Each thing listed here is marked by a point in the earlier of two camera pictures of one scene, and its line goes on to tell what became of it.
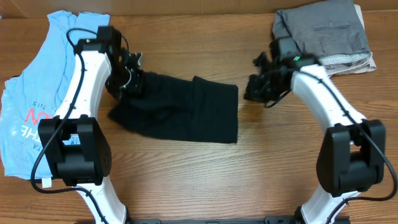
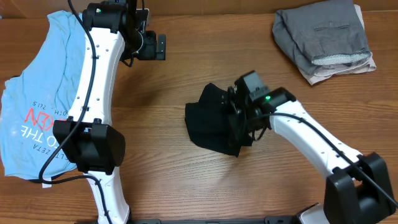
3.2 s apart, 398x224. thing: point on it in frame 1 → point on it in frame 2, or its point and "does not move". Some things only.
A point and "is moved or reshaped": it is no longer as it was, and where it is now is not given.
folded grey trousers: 330,32 does not move
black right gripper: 252,93 → 237,129
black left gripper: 136,89 → 150,53
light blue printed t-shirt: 33,93 does not move
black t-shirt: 178,107 is moved or reshaped
